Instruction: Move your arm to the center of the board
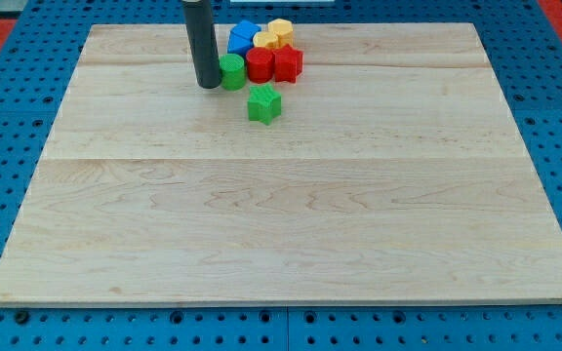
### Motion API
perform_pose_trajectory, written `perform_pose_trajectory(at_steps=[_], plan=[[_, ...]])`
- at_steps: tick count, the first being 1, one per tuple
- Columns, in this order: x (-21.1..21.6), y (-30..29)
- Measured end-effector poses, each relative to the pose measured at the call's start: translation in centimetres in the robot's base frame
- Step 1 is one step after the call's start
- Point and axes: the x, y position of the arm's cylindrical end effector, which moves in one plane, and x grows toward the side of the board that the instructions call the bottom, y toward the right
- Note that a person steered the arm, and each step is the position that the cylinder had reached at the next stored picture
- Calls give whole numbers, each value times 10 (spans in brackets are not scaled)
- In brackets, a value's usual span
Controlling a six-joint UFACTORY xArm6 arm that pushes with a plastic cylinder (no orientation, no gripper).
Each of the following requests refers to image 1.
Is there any dark grey cylindrical robot stick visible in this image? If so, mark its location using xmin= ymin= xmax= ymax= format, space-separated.
xmin=181 ymin=0 xmax=221 ymax=89

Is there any blue perforated metal table plate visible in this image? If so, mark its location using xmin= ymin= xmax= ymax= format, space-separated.
xmin=0 ymin=0 xmax=562 ymax=350

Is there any green star block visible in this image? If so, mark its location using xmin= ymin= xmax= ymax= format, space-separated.
xmin=247 ymin=83 xmax=282 ymax=126

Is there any yellow hexagon block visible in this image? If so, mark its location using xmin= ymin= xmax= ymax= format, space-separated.
xmin=267 ymin=19 xmax=294 ymax=48

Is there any blue pentagon block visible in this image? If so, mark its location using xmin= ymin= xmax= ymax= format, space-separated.
xmin=230 ymin=19 xmax=261 ymax=41

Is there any yellow pentagon block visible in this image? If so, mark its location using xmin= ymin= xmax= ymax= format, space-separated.
xmin=253 ymin=31 xmax=279 ymax=50

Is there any blue triangular block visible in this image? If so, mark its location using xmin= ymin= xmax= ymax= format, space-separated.
xmin=227 ymin=33 xmax=254 ymax=58

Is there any green cylinder block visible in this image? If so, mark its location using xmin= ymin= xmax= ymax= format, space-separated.
xmin=220 ymin=54 xmax=246 ymax=91

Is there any red star block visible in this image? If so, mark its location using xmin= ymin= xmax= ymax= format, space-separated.
xmin=273 ymin=45 xmax=303 ymax=83

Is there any red cylinder block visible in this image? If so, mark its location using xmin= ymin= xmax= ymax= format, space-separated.
xmin=246 ymin=47 xmax=274 ymax=84

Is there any light wooden board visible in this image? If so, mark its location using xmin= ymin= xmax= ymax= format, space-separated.
xmin=0 ymin=22 xmax=562 ymax=308

